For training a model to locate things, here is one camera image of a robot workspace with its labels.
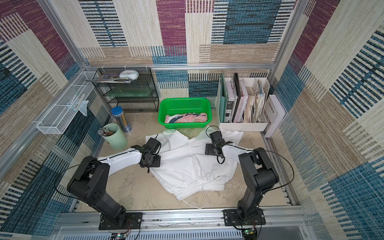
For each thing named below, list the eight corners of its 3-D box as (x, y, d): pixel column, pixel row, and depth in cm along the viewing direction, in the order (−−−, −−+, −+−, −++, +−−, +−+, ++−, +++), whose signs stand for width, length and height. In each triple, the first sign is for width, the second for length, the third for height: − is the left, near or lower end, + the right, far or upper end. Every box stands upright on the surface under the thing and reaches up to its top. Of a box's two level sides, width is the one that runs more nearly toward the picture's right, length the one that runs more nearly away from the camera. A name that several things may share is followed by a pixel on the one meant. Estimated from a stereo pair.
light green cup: (112, 152, 100) (101, 139, 89) (113, 138, 107) (103, 124, 96) (127, 148, 102) (118, 135, 90) (126, 134, 109) (118, 121, 97)
